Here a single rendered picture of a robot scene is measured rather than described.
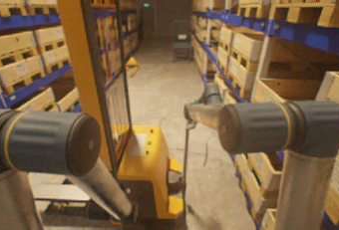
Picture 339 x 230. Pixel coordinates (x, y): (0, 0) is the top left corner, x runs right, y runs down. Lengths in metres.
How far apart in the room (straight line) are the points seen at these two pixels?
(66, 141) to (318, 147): 0.65
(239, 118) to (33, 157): 0.48
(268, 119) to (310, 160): 0.20
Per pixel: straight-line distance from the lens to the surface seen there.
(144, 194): 1.91
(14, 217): 0.72
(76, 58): 1.37
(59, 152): 0.44
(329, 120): 0.66
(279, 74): 2.56
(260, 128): 0.53
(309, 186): 0.73
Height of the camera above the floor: 2.15
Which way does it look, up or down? 30 degrees down
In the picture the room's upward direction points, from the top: straight up
